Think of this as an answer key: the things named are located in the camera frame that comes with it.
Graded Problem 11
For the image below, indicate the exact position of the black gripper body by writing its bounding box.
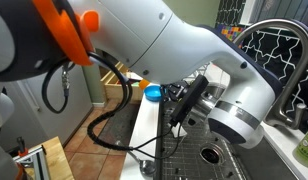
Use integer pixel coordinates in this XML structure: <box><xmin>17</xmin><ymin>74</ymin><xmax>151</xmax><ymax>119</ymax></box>
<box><xmin>162</xmin><ymin>81</ymin><xmax>189</xmax><ymax>102</ymax></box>

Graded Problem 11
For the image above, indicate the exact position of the blue bowl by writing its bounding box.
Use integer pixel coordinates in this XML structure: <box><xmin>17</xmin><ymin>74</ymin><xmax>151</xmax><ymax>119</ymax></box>
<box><xmin>144</xmin><ymin>85</ymin><xmax>162</xmax><ymax>102</ymax></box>

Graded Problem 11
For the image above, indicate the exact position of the orange cup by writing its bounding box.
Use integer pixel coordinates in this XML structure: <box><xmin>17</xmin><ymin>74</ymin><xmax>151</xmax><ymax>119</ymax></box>
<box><xmin>139</xmin><ymin>79</ymin><xmax>150</xmax><ymax>90</ymax></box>

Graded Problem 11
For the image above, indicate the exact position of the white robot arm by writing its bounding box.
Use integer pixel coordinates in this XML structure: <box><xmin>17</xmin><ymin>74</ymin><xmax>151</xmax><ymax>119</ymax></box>
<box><xmin>0</xmin><ymin>0</ymin><xmax>282</xmax><ymax>148</ymax></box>

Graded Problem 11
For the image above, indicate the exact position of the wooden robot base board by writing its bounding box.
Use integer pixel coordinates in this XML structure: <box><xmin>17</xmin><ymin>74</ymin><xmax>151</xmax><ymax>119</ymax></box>
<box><xmin>42</xmin><ymin>137</ymin><xmax>74</xmax><ymax>180</ymax></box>

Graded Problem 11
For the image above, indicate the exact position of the white sponge in sink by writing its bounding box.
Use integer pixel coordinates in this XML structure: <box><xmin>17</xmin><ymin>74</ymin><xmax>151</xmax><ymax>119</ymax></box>
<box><xmin>171</xmin><ymin>123</ymin><xmax>187</xmax><ymax>138</ymax></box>

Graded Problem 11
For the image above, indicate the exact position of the stainless steel sink basin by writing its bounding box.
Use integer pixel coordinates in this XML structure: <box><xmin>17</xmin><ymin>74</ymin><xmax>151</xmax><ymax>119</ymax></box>
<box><xmin>153</xmin><ymin>83</ymin><xmax>299</xmax><ymax>180</ymax></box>

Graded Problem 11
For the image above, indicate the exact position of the open wooden drawer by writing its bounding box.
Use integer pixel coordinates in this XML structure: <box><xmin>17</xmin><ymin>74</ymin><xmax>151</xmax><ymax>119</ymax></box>
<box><xmin>101</xmin><ymin>71</ymin><xmax>143</xmax><ymax>101</ymax></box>

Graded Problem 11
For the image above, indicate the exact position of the dark patterned floor rug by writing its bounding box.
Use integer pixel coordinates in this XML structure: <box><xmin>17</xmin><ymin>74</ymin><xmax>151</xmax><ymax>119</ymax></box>
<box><xmin>98</xmin><ymin>104</ymin><xmax>140</xmax><ymax>146</ymax></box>

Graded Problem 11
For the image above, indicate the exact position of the silver metal spoon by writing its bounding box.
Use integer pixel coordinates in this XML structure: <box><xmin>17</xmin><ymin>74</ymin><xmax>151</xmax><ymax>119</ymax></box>
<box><xmin>128</xmin><ymin>151</ymin><xmax>156</xmax><ymax>177</ymax></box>

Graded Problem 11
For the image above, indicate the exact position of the brushed steel faucet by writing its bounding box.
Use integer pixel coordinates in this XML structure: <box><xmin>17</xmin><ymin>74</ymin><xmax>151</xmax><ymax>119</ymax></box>
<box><xmin>233</xmin><ymin>18</ymin><xmax>308</xmax><ymax>130</ymax></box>

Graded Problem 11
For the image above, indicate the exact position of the white refrigerator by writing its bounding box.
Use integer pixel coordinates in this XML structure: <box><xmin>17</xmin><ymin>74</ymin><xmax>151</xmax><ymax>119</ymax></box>
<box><xmin>0</xmin><ymin>63</ymin><xmax>94</xmax><ymax>151</ymax></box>

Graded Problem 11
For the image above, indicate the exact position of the green soap bottle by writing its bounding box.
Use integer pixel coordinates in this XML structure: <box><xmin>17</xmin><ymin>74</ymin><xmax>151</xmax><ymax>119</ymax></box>
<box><xmin>293</xmin><ymin>132</ymin><xmax>308</xmax><ymax>168</ymax></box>

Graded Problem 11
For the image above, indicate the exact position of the wire sink bottom grid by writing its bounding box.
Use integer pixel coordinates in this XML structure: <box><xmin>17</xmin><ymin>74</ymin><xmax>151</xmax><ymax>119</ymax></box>
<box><xmin>155</xmin><ymin>122</ymin><xmax>247</xmax><ymax>180</ymax></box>

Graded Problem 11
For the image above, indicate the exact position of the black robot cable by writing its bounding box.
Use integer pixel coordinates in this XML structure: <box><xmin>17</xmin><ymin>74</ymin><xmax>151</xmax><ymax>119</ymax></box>
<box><xmin>41</xmin><ymin>51</ymin><xmax>187</xmax><ymax>160</ymax></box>

